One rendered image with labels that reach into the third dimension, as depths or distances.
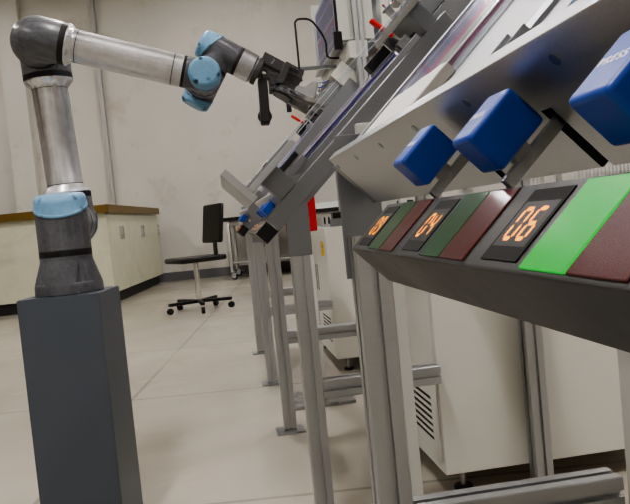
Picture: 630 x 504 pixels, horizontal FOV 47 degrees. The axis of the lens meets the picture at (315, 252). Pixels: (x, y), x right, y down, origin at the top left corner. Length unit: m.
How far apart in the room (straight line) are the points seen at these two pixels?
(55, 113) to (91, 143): 8.44
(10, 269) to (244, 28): 4.59
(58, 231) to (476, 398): 1.00
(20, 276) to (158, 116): 3.43
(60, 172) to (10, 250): 5.88
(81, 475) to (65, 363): 0.25
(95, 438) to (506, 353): 0.93
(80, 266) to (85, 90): 8.78
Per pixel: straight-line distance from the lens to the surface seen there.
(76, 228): 1.70
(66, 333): 1.68
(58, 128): 1.87
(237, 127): 9.98
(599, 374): 1.81
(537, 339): 1.69
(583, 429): 1.82
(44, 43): 1.77
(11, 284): 7.74
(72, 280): 1.68
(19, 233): 7.69
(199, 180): 9.97
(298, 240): 1.52
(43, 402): 1.72
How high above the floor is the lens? 0.67
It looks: 3 degrees down
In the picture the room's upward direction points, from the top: 6 degrees counter-clockwise
